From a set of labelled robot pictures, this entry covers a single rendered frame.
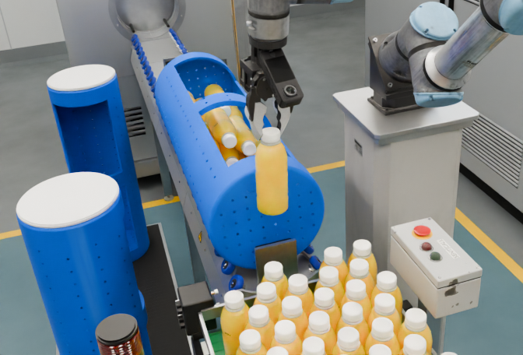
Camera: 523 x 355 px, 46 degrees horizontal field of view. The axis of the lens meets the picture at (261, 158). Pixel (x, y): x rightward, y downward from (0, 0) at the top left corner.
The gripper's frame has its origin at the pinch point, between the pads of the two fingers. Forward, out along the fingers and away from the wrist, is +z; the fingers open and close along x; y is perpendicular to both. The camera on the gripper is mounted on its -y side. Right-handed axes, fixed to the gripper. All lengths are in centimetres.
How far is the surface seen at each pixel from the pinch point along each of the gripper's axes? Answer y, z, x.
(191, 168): 31.3, 25.8, 6.8
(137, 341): -30.6, 11.0, 36.7
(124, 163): 132, 86, 4
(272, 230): 5.8, 30.6, -4.0
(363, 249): -13.0, 25.9, -16.9
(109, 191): 48, 39, 25
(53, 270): 40, 54, 44
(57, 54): 504, 188, -15
